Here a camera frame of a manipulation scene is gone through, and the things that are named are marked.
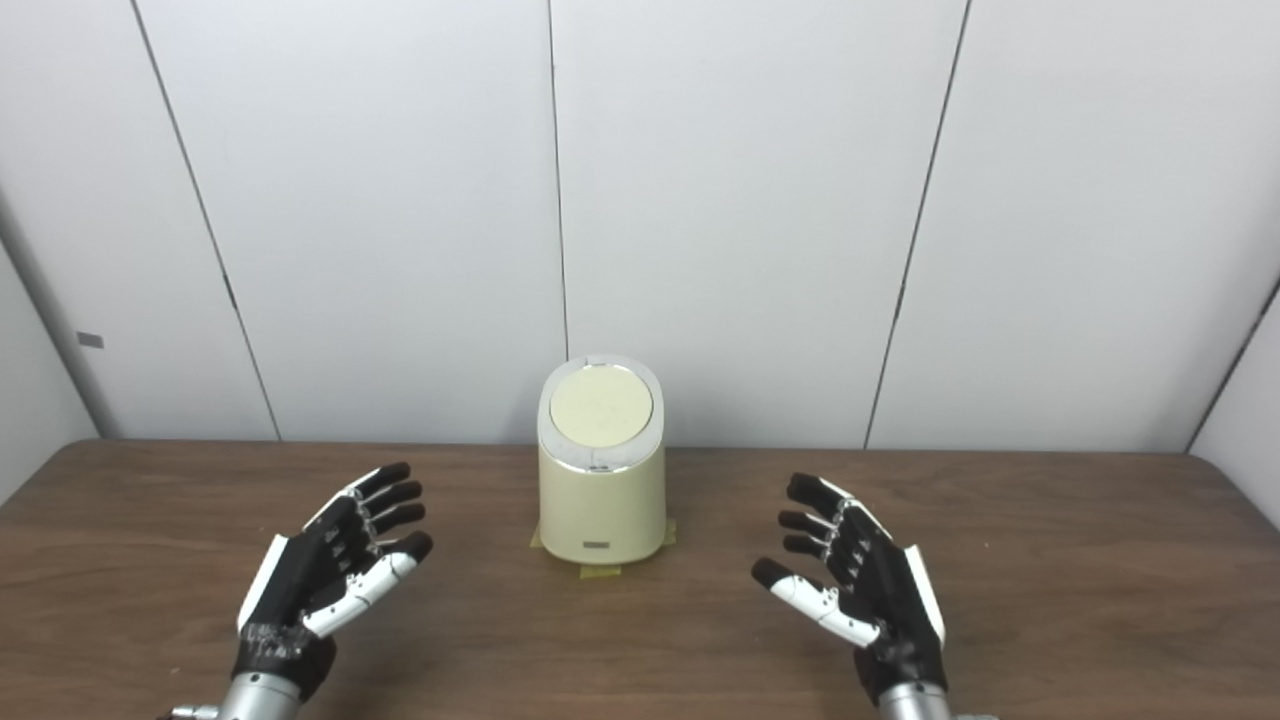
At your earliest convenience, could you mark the cream-colored bin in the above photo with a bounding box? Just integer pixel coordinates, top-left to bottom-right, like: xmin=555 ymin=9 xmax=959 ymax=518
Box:
xmin=537 ymin=353 xmax=668 ymax=565

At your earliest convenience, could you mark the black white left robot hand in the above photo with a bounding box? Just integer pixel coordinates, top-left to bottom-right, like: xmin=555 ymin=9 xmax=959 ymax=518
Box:
xmin=232 ymin=462 xmax=434 ymax=701

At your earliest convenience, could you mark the round cream bin lid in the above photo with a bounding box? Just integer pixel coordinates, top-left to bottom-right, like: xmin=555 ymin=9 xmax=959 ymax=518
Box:
xmin=549 ymin=366 xmax=654 ymax=450

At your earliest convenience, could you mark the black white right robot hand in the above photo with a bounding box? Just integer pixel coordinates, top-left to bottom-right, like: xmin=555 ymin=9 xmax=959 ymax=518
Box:
xmin=751 ymin=473 xmax=948 ymax=706

